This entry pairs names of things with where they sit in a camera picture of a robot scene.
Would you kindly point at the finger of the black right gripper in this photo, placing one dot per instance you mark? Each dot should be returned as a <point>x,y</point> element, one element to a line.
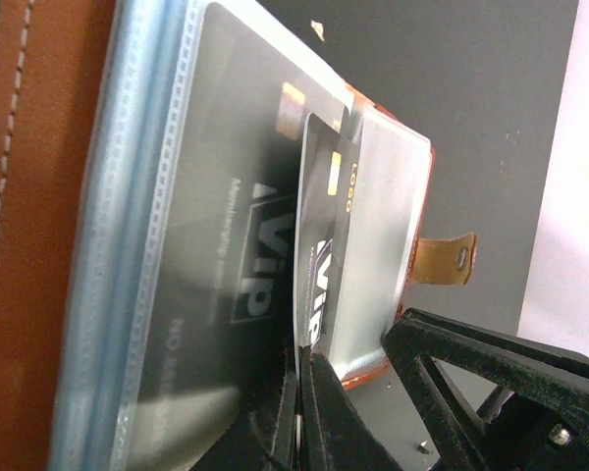
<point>491,401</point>

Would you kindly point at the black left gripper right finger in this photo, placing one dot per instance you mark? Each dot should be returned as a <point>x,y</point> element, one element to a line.
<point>333,435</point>

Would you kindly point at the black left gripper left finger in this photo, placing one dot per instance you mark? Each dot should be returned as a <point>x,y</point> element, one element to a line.
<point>263,435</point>

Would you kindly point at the black VIP card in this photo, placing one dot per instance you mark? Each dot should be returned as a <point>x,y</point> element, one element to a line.
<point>328,172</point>
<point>222,305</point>

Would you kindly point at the brown leather card holder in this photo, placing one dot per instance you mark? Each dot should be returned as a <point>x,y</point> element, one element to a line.
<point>93,97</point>

